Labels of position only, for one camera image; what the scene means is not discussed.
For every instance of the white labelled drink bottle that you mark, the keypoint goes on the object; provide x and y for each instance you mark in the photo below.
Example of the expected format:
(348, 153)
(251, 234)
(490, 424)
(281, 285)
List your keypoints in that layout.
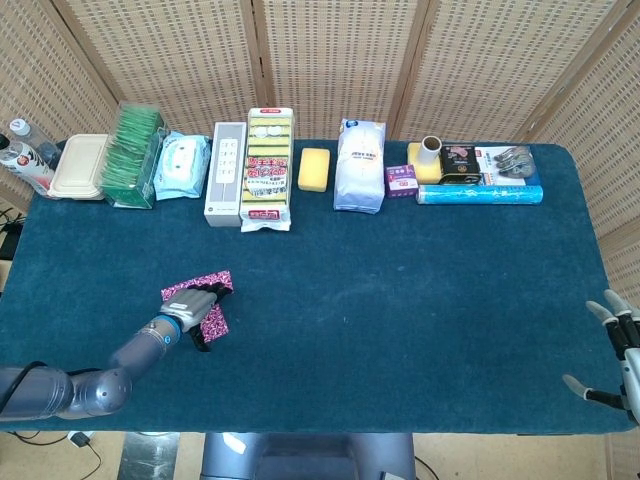
(25, 167)

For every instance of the white paper bag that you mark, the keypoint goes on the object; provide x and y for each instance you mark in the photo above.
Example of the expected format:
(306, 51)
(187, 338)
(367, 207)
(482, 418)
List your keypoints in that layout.
(359, 170)

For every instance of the clear bottle white cap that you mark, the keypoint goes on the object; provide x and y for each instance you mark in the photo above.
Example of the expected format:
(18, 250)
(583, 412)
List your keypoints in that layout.
(30, 137)

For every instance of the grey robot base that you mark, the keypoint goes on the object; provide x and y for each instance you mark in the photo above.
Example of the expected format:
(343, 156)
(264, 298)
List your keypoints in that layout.
(310, 457)

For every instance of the metal floor plate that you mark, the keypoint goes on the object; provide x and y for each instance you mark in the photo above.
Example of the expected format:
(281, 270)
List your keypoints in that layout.
(150, 457)

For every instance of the green tea bag box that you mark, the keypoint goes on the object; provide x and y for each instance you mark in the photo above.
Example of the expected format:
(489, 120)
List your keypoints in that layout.
(130, 155)

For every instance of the teal table mat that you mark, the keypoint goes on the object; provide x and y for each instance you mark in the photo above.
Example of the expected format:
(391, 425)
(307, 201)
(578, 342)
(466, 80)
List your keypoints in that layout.
(350, 325)

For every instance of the dark metal tin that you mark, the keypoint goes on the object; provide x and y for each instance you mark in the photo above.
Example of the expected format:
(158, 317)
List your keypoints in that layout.
(460, 165)

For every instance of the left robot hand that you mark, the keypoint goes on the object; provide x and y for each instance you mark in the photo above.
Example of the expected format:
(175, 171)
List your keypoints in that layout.
(187, 307)

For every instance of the yellow sponge multipack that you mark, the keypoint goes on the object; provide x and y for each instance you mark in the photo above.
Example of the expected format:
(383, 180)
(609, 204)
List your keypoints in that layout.
(267, 170)

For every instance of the yellow sponge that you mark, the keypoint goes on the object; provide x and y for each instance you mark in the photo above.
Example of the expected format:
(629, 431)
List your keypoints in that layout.
(314, 169)
(425, 174)

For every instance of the white power strip box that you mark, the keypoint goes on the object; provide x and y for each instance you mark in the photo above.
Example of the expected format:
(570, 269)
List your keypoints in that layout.
(225, 170)

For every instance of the power adapter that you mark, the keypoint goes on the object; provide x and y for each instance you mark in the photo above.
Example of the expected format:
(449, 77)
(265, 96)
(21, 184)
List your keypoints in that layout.
(79, 440)

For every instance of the light blue wet wipes pack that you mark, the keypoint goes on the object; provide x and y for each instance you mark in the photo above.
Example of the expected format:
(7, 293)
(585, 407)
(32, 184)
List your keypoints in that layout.
(180, 165)

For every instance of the beige lunch box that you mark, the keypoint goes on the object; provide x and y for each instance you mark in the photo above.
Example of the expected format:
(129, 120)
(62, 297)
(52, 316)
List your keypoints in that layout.
(77, 167)

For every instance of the small purple box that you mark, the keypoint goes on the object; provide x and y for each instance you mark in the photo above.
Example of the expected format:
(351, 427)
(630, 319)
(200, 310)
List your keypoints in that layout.
(401, 181)

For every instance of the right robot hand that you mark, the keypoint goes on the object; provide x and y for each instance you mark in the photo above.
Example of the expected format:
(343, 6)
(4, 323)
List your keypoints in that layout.
(632, 370)

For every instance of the blue cling film roll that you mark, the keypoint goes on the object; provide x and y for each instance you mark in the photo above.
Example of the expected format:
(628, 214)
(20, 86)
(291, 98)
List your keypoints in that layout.
(480, 194)

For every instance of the wicker folding screen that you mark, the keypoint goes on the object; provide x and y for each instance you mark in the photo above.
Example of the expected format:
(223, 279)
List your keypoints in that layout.
(340, 60)

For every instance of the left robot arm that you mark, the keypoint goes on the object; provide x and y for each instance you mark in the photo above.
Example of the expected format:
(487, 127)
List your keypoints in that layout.
(140, 350)

